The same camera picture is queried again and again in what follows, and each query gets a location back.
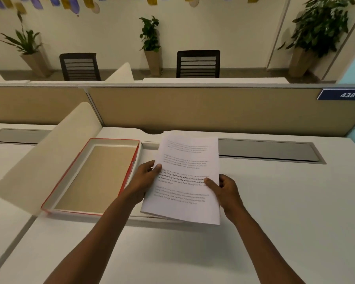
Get person's right hand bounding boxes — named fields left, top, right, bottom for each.
left=204, top=174, right=245, bottom=224

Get person's right forearm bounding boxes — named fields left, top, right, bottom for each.
left=233, top=208, right=306, bottom=284

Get white printed paper sheets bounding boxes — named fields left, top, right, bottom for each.
left=140, top=131, right=220, bottom=226

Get slim potted plant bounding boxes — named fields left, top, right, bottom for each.
left=139, top=16, right=163, bottom=77

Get cream curved desk divider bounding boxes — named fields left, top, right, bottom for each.
left=104, top=62, right=134, bottom=82
left=0, top=102, right=103, bottom=216

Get grey cable tray cover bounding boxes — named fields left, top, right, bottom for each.
left=0, top=128, right=52, bottom=145
left=218, top=138, right=326, bottom=165

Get person's left forearm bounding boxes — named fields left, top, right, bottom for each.
left=44, top=193, right=136, bottom=284

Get long-leaf potted plant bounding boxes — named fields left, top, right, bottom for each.
left=0, top=10, right=53, bottom=78

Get person's left hand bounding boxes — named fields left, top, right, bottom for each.
left=124, top=160, right=163, bottom=207

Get large bushy potted plant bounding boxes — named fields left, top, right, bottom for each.
left=278, top=0, right=355, bottom=78

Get black slatted office chair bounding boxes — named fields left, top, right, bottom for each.
left=59, top=53, right=102, bottom=82
left=176, top=50, right=221, bottom=78

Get blue and yellow wall decorations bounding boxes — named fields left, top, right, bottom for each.
left=0, top=0, right=260, bottom=17

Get red-edged cardboard box tray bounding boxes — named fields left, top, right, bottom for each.
left=41, top=138, right=143, bottom=217

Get blue number sign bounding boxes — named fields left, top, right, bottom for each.
left=317, top=89, right=355, bottom=101

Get beige partition panel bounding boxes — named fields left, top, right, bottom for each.
left=0, top=85, right=102, bottom=125
left=87, top=85, right=355, bottom=137

